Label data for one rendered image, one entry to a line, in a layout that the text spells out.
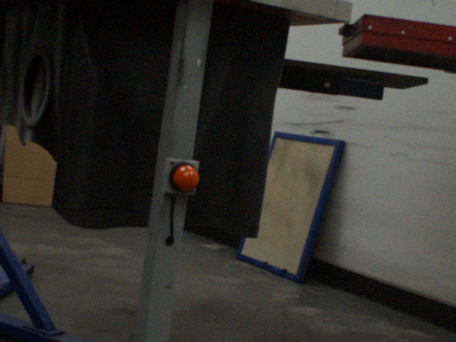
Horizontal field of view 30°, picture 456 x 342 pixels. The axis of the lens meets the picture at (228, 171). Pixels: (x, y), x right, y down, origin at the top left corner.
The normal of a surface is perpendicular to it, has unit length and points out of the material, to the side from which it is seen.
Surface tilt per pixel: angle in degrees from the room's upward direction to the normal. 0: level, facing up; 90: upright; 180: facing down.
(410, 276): 90
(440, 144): 90
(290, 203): 79
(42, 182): 75
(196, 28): 90
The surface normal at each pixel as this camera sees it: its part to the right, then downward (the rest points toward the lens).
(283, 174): -0.82, -0.26
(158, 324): 0.49, 0.11
